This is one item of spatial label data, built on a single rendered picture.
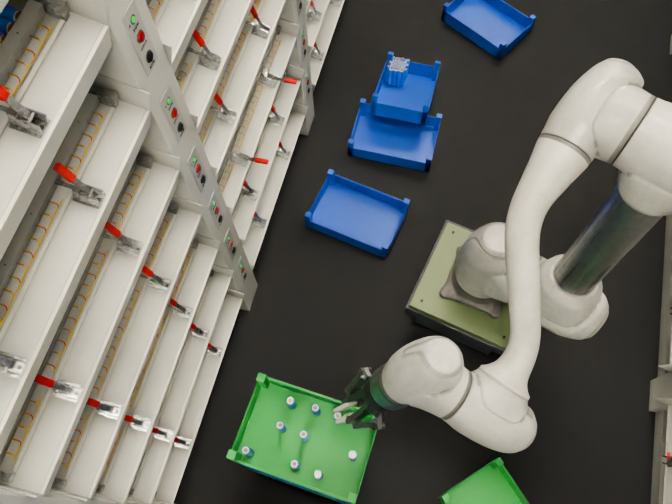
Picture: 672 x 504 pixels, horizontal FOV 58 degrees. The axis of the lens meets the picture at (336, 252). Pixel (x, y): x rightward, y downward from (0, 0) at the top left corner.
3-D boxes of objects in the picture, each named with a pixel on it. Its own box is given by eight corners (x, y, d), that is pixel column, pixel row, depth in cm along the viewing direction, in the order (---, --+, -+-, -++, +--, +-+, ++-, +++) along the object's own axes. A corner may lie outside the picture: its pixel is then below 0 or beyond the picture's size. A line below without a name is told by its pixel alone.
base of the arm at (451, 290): (520, 256, 182) (525, 248, 177) (498, 320, 173) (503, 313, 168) (462, 234, 185) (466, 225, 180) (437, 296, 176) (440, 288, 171)
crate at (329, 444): (380, 418, 145) (382, 413, 138) (354, 505, 137) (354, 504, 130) (263, 378, 149) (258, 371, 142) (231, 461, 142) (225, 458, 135)
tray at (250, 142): (294, 46, 183) (300, 25, 174) (229, 222, 160) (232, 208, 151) (229, 21, 180) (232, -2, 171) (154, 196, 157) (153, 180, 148)
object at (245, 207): (298, 87, 200) (307, 61, 188) (240, 251, 177) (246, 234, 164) (239, 64, 197) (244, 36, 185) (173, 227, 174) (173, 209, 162)
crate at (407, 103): (385, 69, 237) (388, 51, 231) (437, 79, 234) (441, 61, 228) (369, 114, 217) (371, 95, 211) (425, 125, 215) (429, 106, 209)
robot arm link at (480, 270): (472, 238, 178) (489, 198, 158) (527, 272, 173) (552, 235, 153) (442, 279, 172) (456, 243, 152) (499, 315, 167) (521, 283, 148)
